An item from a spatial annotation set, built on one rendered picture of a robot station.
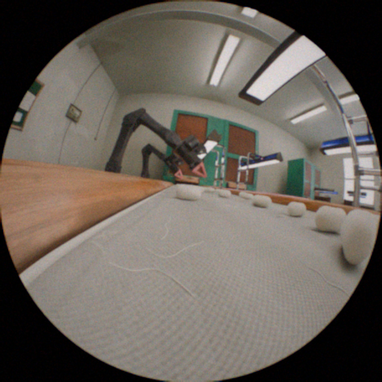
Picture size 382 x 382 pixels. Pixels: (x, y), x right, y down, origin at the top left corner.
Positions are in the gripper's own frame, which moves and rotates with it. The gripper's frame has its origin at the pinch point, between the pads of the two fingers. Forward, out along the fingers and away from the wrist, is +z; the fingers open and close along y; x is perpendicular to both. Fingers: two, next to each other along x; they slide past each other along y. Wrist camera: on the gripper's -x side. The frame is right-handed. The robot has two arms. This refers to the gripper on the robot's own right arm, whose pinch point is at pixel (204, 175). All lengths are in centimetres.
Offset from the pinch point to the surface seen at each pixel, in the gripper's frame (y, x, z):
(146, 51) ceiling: 48, -97, -222
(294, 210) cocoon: -49.4, 5.9, 4.2
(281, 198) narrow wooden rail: -37.0, -3.6, 13.7
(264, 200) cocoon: -43.7, 5.6, 3.9
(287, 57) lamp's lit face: -53, -18, -13
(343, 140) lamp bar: -51, -58, 26
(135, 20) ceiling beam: -35, -77, -202
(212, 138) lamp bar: 2.0, -18.9, -12.8
